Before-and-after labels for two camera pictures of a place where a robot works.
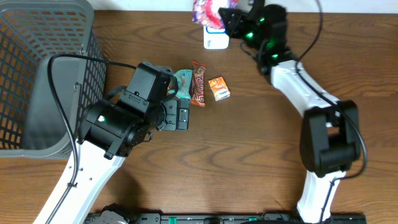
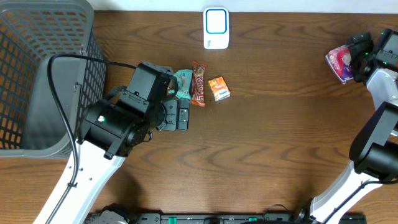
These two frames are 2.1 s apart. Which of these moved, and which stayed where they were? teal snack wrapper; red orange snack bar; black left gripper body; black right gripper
Moved: black right gripper
Stayed: black left gripper body; red orange snack bar; teal snack wrapper
